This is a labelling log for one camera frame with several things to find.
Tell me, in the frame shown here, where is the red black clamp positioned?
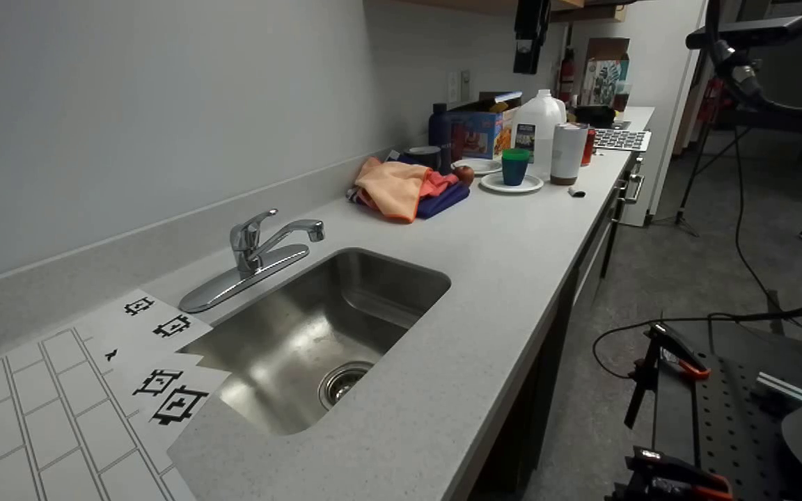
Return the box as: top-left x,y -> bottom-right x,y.
605,446 -> 736,501
625,323 -> 711,428

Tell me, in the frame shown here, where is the black cable on floor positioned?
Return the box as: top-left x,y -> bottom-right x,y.
590,128 -> 802,382

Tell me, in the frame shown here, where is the black camera tripod stand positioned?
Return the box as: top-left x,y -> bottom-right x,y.
675,0 -> 802,229

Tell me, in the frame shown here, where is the stainless steel sink basin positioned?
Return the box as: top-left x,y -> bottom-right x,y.
187,247 -> 450,433

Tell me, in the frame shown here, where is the colourful box on shelf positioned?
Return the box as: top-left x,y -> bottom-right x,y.
581,38 -> 629,112

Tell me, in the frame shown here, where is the orange cloth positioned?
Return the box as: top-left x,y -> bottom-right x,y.
354,158 -> 427,223

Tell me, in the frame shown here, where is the black perforated robot cart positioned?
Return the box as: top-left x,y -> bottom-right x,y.
648,318 -> 802,501

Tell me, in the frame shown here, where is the red black clamp lower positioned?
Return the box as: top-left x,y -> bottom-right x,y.
605,446 -> 736,501

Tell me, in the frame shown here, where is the white plate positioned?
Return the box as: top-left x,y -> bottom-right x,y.
478,171 -> 542,194

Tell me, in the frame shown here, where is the green and blue cup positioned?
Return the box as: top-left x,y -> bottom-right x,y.
502,148 -> 531,185

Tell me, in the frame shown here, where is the chrome sink faucet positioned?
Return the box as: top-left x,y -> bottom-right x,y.
179,208 -> 325,313

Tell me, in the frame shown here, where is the blue folded cloth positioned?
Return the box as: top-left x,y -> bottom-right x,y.
418,183 -> 470,219

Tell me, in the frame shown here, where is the blue cardboard box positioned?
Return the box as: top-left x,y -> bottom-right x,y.
446,112 -> 502,158

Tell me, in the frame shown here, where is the white plastic jug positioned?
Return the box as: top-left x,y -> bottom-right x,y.
512,88 -> 566,178

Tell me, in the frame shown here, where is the red black clamp upper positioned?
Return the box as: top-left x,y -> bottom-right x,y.
625,323 -> 711,428

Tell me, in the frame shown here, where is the white calibration sheet with markers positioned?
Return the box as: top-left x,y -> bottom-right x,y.
0,288 -> 222,501

